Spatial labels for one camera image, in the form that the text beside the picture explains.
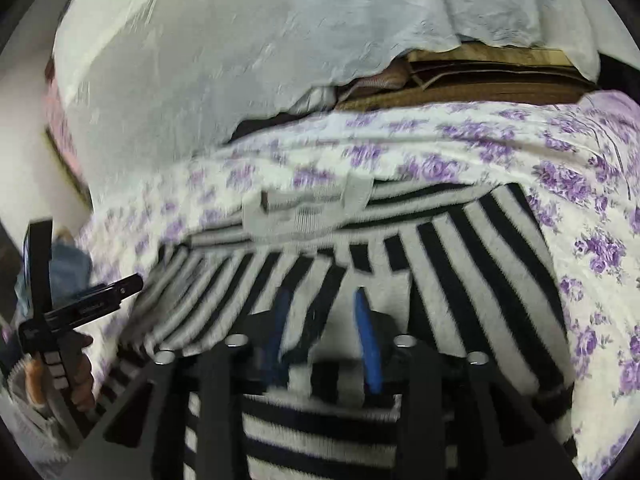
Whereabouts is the black grey striped sweater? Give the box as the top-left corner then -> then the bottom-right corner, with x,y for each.
95,182 -> 576,480

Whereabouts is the white lace cloth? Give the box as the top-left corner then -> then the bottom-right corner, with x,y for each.
52,0 -> 601,201

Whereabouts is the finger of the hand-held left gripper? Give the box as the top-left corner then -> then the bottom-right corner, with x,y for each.
22,219 -> 55,322
42,274 -> 145,333

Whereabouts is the white folded cloth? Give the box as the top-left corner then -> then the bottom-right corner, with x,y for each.
287,86 -> 337,115

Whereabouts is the person's left hand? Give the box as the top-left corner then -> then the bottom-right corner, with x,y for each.
27,334 -> 97,413

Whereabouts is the lilac floral cloth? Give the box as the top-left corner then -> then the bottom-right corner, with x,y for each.
575,90 -> 640,201

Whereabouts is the black cloth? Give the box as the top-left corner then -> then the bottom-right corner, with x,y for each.
597,54 -> 638,95

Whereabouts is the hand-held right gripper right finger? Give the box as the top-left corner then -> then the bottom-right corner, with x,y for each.
352,287 -> 581,480

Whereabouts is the person's left forearm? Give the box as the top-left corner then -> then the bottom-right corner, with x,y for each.
0,355 -> 66,461

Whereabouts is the purple floral bed sheet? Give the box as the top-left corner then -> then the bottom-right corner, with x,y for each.
75,90 -> 640,480

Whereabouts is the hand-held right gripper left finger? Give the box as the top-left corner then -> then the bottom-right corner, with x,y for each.
65,287 -> 301,480

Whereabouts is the blue denim clothing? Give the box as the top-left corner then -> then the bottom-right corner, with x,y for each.
15,230 -> 95,311

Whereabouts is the brown pink striped cloth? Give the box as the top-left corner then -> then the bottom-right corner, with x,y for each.
347,60 -> 413,97

